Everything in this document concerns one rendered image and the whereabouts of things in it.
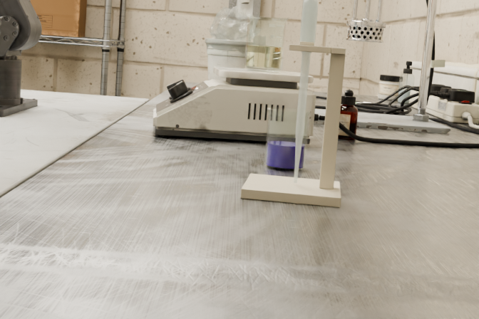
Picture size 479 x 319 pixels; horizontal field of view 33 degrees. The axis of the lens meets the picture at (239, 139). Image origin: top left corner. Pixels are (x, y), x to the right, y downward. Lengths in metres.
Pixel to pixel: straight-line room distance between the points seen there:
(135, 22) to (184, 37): 0.21
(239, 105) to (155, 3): 2.47
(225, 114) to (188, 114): 0.05
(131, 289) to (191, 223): 0.15
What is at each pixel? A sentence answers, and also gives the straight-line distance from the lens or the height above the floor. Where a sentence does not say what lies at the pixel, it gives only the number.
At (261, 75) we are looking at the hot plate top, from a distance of 1.00.
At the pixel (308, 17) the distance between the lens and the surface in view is 0.67.
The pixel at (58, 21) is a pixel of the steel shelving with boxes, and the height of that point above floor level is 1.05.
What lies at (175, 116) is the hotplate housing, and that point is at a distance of 0.99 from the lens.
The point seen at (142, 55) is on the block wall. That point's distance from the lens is 3.45.
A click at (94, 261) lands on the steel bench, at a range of 0.45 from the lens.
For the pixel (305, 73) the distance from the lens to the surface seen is 0.67.
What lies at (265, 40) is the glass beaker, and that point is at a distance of 1.04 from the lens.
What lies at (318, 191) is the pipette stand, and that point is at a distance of 0.66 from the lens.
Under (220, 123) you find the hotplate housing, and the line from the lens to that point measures 1.00.
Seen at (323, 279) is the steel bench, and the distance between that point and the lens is 0.45.
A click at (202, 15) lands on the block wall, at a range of 3.44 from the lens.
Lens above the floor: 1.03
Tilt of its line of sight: 7 degrees down
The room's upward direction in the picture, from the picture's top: 4 degrees clockwise
